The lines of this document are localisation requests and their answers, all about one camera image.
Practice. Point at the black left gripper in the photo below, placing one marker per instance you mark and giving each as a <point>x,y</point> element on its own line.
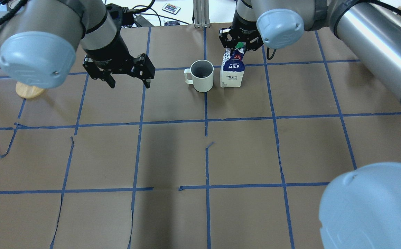
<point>110,52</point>

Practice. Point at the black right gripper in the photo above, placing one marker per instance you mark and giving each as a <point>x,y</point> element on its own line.
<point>244,25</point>

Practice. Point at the blue white milk carton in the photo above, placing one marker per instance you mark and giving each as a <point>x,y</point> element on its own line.
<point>232,67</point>

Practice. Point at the white ceramic mug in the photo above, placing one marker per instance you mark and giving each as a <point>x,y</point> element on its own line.
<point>200,75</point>

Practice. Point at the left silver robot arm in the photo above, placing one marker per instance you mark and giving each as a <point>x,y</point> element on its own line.
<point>39,41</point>

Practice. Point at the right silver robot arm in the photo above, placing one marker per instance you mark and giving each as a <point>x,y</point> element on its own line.
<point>318,114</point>

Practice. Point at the black power adapter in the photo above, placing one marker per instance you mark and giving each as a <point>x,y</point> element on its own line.
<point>140,21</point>

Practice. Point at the white remote control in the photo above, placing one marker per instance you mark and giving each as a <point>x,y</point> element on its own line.
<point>170,8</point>

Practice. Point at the brown paper table cover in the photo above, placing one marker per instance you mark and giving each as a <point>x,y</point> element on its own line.
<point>84,166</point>

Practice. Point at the wooden mug tree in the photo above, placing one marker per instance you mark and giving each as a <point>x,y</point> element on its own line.
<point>27,91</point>

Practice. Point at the aluminium frame post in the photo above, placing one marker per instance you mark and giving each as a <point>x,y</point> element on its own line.
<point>201,14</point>

